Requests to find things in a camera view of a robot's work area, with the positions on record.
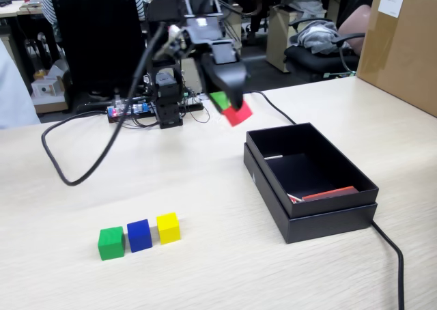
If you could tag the yellow wooden cube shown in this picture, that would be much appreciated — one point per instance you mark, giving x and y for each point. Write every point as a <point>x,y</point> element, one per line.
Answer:
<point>168,228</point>

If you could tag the large brown cardboard box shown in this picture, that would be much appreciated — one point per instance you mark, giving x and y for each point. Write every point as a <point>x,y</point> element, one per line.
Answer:
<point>403,57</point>

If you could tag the grey clothing pile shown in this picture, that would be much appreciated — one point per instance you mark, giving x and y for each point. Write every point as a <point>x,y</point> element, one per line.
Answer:
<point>317,37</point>

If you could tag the black cardboard box tray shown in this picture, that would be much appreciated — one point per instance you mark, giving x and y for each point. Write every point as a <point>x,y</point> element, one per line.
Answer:
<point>321,173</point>

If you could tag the red flat booklet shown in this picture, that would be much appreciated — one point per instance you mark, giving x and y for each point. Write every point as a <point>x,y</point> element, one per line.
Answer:
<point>329,193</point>

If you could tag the open brown carton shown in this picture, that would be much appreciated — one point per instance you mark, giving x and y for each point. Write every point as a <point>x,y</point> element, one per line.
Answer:
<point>48,106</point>

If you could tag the green wooden cube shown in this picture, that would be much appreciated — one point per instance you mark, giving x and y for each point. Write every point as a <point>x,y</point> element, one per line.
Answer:
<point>111,243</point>

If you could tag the black cardboard box lid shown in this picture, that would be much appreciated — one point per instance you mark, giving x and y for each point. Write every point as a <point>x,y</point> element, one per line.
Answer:
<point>327,226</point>

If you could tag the person legs dark trousers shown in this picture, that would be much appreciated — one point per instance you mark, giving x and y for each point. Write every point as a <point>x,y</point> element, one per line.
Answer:
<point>256,20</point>

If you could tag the white paper label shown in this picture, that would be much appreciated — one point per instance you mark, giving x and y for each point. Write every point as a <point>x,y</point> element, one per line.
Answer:
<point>391,4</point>

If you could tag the beige drawer cabinet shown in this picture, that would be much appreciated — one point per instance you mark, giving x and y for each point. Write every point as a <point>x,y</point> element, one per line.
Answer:
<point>276,43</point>
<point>191,78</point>
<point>237,26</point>

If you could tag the black mesh office chair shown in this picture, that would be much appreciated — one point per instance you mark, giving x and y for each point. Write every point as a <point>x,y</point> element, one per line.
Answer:
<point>99,33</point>

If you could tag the black armrest office chair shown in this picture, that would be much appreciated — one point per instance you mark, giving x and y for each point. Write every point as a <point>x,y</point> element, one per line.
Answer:
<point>307,60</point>

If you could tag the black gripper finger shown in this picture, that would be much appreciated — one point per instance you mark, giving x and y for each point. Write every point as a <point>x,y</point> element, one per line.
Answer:
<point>220,100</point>
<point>228,78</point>

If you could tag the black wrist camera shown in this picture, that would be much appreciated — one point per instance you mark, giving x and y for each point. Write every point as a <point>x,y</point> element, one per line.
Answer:
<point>177,42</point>

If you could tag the robot controller circuit board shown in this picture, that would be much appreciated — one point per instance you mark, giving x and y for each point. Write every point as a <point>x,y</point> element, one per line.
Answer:
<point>133,109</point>

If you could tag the blue wooden cube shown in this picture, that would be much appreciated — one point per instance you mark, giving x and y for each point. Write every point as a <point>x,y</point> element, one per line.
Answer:
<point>139,236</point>

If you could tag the small white product box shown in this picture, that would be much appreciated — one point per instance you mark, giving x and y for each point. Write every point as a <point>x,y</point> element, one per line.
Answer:
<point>44,88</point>

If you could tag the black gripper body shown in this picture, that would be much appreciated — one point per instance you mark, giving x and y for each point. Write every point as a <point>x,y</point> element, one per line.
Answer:
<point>222,52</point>

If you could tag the red wooden cube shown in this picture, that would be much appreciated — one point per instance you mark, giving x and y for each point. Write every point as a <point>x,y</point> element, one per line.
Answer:
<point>239,116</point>

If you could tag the light wooden office desk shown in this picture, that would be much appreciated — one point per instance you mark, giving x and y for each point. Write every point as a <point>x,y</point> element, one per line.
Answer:
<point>10,11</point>

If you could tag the person in striped shirt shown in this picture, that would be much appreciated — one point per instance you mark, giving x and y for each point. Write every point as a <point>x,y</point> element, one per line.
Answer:
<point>49,9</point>

